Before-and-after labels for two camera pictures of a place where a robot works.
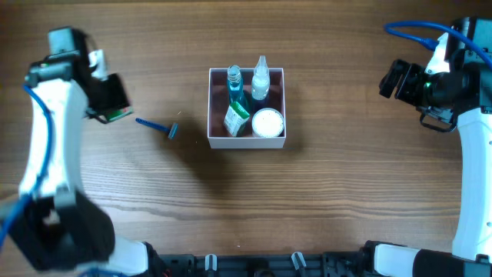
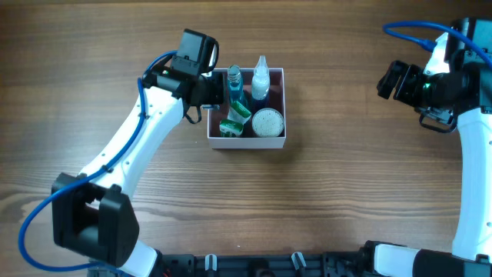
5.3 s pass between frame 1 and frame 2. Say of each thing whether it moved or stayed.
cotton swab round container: stayed
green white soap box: moved
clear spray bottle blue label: stayed
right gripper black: stayed
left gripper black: moved
